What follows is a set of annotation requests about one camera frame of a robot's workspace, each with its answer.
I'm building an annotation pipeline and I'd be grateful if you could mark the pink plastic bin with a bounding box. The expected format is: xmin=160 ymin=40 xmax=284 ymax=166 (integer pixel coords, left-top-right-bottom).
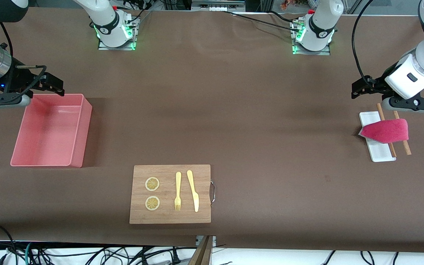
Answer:
xmin=10 ymin=94 xmax=93 ymax=168

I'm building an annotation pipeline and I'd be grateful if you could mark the pink cloth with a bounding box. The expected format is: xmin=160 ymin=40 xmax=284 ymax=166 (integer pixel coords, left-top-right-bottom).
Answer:
xmin=358 ymin=119 xmax=409 ymax=144

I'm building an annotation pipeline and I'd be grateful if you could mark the wooden chopstick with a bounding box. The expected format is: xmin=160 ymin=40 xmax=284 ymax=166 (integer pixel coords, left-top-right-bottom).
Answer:
xmin=393 ymin=110 xmax=412 ymax=155
xmin=377 ymin=103 xmax=397 ymax=158

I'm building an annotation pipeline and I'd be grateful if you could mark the yellow plastic fork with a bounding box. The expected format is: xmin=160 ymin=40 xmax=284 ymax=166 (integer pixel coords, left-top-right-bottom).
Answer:
xmin=174 ymin=172 xmax=182 ymax=211

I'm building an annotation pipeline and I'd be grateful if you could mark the yellow plastic knife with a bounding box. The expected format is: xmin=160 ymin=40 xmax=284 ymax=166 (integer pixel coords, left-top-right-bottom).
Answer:
xmin=187 ymin=170 xmax=199 ymax=213

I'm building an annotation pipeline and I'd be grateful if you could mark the wooden cutting board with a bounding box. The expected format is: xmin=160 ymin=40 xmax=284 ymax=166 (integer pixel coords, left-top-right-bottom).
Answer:
xmin=129 ymin=165 xmax=216 ymax=224

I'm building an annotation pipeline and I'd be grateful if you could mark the long black tabletop cable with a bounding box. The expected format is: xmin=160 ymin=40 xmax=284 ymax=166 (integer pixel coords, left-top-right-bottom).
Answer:
xmin=222 ymin=10 xmax=301 ymax=30

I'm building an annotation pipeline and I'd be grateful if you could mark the wooden plank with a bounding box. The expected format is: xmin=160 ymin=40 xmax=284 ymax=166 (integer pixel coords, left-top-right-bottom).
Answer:
xmin=188 ymin=236 xmax=212 ymax=265

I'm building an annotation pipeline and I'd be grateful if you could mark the aluminium frame bar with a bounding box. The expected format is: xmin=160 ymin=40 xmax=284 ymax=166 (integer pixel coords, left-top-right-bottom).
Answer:
xmin=191 ymin=0 xmax=246 ymax=11

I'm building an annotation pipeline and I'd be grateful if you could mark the short black tabletop cable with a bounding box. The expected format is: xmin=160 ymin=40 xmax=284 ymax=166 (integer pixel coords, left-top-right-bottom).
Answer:
xmin=269 ymin=10 xmax=294 ymax=22

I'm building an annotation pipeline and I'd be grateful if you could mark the lemon slice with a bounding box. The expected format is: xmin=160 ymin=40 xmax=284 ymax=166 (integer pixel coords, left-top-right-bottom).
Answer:
xmin=145 ymin=177 xmax=160 ymax=192
xmin=145 ymin=196 xmax=160 ymax=211

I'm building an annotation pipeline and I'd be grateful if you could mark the white rectangular tray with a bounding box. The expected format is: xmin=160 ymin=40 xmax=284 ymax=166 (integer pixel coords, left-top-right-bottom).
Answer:
xmin=359 ymin=111 xmax=396 ymax=162

